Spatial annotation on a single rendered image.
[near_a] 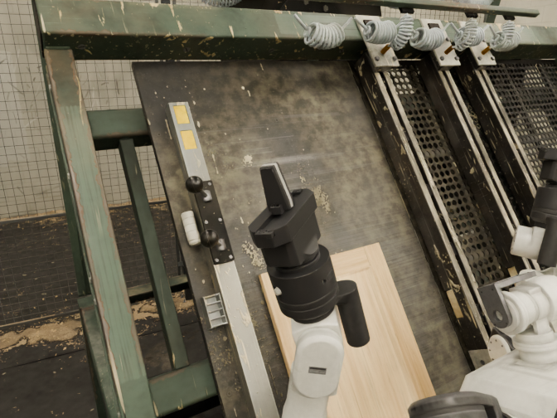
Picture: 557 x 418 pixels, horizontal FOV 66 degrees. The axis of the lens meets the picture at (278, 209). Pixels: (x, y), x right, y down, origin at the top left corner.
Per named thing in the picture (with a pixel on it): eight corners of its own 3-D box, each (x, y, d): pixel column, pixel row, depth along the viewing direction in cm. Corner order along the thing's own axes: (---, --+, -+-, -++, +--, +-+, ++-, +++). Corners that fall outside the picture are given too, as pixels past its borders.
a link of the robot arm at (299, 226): (225, 234, 53) (254, 311, 58) (293, 231, 49) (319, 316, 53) (269, 190, 63) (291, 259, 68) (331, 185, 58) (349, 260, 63)
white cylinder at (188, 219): (179, 216, 102) (187, 248, 100) (181, 211, 99) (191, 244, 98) (191, 213, 103) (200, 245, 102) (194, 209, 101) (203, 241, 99)
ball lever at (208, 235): (215, 256, 99) (201, 249, 86) (211, 240, 100) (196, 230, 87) (231, 250, 99) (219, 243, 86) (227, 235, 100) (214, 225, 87)
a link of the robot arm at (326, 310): (276, 267, 67) (295, 325, 71) (273, 309, 57) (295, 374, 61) (349, 250, 65) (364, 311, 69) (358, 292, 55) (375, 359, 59)
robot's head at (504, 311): (565, 318, 63) (542, 268, 65) (524, 336, 60) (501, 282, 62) (530, 323, 68) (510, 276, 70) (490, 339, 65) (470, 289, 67)
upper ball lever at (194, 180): (201, 207, 102) (185, 193, 89) (197, 192, 103) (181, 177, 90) (217, 202, 102) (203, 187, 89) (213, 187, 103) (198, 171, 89)
